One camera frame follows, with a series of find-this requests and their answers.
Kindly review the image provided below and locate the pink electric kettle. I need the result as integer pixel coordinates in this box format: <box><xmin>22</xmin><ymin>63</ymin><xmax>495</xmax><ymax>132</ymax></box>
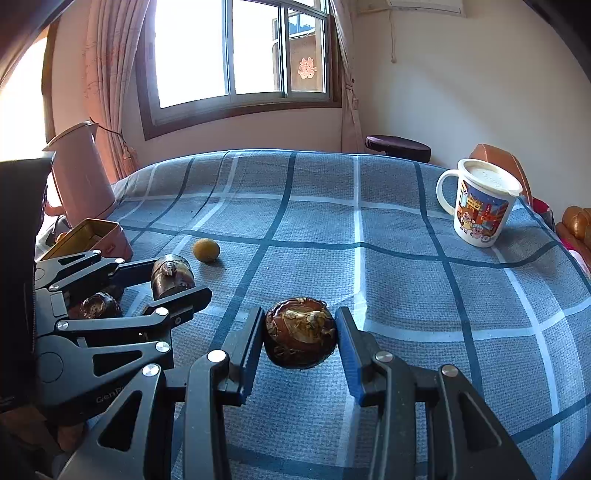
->
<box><xmin>42</xmin><ymin>121</ymin><xmax>116</xmax><ymax>229</ymax></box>

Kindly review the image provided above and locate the pink metal tin box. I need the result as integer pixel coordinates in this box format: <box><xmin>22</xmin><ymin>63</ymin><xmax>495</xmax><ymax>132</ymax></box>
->
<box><xmin>36</xmin><ymin>218</ymin><xmax>134</xmax><ymax>264</ymax></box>

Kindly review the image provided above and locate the red cloth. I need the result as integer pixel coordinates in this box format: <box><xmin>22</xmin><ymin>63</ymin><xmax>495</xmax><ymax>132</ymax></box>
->
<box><xmin>531</xmin><ymin>198</ymin><xmax>555</xmax><ymax>227</ymax></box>

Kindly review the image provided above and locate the blue plaid tablecloth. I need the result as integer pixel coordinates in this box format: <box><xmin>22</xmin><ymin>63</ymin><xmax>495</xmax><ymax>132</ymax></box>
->
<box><xmin>34</xmin><ymin>148</ymin><xmax>591</xmax><ymax>480</ymax></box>

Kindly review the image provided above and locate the dark brown water chestnut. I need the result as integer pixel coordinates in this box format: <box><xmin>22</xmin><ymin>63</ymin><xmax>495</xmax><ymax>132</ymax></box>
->
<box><xmin>263</xmin><ymin>298</ymin><xmax>339</xmax><ymax>370</ymax></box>
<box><xmin>79</xmin><ymin>292</ymin><xmax>124</xmax><ymax>320</ymax></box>

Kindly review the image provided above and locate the brown leather chair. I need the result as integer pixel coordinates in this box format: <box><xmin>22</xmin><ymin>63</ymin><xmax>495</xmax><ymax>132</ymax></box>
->
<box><xmin>470</xmin><ymin>143</ymin><xmax>534</xmax><ymax>208</ymax></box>

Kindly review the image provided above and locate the wooden door frame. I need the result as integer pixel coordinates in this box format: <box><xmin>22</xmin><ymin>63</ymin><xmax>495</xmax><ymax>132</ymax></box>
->
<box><xmin>41</xmin><ymin>21</ymin><xmax>61</xmax><ymax>141</ymax></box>

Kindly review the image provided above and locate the white wall air conditioner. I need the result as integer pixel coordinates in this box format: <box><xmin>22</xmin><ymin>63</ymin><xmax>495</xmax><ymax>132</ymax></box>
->
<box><xmin>388</xmin><ymin>0</ymin><xmax>464</xmax><ymax>18</ymax></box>

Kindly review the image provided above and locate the pink patterned curtain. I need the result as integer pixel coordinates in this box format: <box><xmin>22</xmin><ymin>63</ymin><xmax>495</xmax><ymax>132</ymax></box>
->
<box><xmin>83</xmin><ymin>0</ymin><xmax>141</xmax><ymax>178</ymax></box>

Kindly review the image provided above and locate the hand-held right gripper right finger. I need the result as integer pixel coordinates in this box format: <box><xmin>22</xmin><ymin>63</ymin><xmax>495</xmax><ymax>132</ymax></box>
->
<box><xmin>334</xmin><ymin>306</ymin><xmax>539</xmax><ymax>480</ymax></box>

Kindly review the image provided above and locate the small yellow round fruit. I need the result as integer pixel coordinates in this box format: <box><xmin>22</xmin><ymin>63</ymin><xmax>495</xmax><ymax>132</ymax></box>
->
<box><xmin>192</xmin><ymin>238</ymin><xmax>221</xmax><ymax>264</ymax></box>

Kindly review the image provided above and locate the white cartoon mug with lid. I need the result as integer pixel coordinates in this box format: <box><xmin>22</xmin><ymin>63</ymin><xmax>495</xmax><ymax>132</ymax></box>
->
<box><xmin>436</xmin><ymin>158</ymin><xmax>524</xmax><ymax>248</ymax></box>

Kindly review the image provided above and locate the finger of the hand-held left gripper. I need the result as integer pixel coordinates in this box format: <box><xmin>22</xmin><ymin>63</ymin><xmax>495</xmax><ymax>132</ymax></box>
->
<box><xmin>34</xmin><ymin>250</ymin><xmax>158</xmax><ymax>298</ymax></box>
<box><xmin>55</xmin><ymin>286</ymin><xmax>214</xmax><ymax>378</ymax></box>

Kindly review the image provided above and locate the brown leather sofa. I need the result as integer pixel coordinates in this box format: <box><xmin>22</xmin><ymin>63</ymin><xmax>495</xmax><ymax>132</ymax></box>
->
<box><xmin>556</xmin><ymin>205</ymin><xmax>591</xmax><ymax>252</ymax></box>

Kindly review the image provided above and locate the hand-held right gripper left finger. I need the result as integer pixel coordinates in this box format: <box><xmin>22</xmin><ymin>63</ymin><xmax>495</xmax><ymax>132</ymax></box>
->
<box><xmin>55</xmin><ymin>306</ymin><xmax>267</xmax><ymax>480</ymax></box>

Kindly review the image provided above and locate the wood framed sliding window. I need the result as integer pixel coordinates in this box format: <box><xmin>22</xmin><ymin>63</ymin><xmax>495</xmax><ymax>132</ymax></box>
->
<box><xmin>136</xmin><ymin>0</ymin><xmax>345</xmax><ymax>141</ymax></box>

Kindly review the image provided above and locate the purple cushioned stool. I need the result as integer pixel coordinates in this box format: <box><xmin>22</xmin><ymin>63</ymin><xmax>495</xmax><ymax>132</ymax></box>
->
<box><xmin>365</xmin><ymin>135</ymin><xmax>431</xmax><ymax>163</ymax></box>

